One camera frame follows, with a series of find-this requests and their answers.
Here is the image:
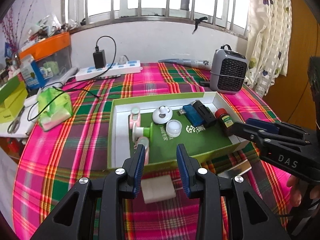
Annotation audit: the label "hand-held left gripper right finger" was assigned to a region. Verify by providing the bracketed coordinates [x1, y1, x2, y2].
[176, 144, 292, 240]

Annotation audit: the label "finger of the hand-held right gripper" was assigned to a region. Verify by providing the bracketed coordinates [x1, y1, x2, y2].
[246, 118, 311, 140]
[231, 121, 312, 153]

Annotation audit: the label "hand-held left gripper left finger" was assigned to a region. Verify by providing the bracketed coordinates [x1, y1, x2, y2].
[30, 144, 146, 240]

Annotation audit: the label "brown jar with red lid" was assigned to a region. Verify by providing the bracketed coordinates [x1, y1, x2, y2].
[215, 108, 237, 137]

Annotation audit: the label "pink case with mint lid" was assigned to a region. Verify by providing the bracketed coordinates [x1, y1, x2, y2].
[135, 136, 150, 166]

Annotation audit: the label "white charger block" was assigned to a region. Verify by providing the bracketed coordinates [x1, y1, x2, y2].
[141, 175, 175, 204]

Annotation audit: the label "green and white cardboard box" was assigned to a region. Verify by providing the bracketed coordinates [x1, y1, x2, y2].
[107, 92, 250, 172]

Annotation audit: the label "green and white suction knob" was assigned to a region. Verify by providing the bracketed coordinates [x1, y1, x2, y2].
[132, 123, 154, 139]

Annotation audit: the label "round white jar lid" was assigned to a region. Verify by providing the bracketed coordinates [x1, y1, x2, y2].
[166, 120, 182, 138]

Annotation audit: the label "black rectangular device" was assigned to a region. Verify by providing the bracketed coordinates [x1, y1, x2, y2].
[191, 101, 217, 128]

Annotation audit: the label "small pink bottle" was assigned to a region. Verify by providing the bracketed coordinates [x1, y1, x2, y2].
[129, 107, 141, 128]

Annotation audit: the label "blue translucent usb device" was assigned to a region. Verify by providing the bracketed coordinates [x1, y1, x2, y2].
[178, 104, 206, 127]

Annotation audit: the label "white round cartoon gadget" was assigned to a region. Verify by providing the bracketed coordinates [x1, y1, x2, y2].
[152, 106, 173, 125]

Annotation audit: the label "person's right hand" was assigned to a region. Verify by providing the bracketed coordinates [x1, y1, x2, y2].
[287, 175, 318, 207]

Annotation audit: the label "silver flat metal case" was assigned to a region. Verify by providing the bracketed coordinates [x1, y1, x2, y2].
[217, 159, 252, 178]

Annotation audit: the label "wooden wardrobe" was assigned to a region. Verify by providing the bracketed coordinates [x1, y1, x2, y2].
[262, 0, 320, 131]

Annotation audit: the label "grey portable heater fan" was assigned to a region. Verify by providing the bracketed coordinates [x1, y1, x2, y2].
[209, 45, 248, 95]

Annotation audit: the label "pink plaid tablecloth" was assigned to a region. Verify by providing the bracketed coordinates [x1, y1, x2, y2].
[11, 62, 295, 240]

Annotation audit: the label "cream patterned curtain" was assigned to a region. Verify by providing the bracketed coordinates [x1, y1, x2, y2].
[244, 0, 293, 98]

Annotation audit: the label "grey flower print umbrella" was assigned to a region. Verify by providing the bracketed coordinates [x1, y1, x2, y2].
[158, 58, 213, 70]

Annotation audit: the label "white power strip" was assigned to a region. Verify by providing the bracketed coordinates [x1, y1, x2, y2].
[75, 60, 142, 82]

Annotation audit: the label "green tissue packet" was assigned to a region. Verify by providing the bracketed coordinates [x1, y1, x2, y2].
[37, 87, 73, 131]

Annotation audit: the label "black charger adapter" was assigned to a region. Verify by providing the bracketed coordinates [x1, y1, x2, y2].
[93, 50, 107, 69]

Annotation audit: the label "white side table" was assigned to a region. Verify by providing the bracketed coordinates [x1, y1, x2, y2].
[0, 105, 40, 138]

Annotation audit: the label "white oval object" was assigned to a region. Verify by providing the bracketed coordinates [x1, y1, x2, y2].
[24, 96, 39, 107]

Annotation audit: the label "scissors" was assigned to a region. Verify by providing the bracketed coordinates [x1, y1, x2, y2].
[7, 107, 25, 134]

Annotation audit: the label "lime yellow box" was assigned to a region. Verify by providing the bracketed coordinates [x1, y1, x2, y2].
[0, 89, 29, 124]

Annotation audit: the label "blue carton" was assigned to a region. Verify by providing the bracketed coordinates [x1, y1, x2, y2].
[19, 54, 42, 90]

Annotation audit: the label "clear storage box orange lid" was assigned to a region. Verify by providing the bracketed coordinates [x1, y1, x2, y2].
[19, 32, 72, 76]

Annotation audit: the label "dark green box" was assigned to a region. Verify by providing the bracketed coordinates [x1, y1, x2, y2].
[0, 76, 27, 103]

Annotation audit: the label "metal window bars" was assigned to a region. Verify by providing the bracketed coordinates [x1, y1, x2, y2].
[62, 0, 250, 38]

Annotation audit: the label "pile of small clutter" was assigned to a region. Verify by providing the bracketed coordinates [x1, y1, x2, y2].
[20, 15, 83, 48]

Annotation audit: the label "purple dried flower branches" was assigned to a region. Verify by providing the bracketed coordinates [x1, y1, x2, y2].
[0, 0, 43, 56]

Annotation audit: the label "black strap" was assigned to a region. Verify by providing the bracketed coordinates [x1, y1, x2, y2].
[192, 17, 208, 34]

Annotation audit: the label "black charger with cable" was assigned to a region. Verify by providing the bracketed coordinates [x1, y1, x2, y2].
[27, 36, 117, 123]

